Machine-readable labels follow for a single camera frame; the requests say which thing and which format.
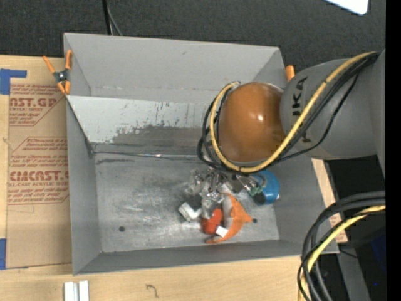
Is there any grey metal bin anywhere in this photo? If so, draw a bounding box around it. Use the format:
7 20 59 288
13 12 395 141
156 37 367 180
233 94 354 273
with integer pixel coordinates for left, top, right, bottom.
63 32 340 276

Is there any red-orange round toy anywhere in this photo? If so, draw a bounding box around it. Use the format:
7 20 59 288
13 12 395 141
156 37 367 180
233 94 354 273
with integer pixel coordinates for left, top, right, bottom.
200 208 228 236

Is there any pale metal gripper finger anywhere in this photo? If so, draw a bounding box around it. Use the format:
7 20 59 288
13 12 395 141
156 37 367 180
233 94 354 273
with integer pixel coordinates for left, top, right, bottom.
183 168 205 197
201 193 221 219

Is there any blue cup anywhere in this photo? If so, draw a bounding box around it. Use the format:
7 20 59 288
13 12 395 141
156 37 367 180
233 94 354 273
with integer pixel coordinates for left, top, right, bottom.
253 169 281 205

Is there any white plastic piece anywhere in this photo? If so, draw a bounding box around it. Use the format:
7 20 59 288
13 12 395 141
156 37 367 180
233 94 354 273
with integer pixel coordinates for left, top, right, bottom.
178 201 203 223

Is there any brown cardboard board, red print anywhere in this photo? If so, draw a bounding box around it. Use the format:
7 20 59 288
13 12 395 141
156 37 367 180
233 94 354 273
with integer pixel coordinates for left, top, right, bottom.
0 55 73 270

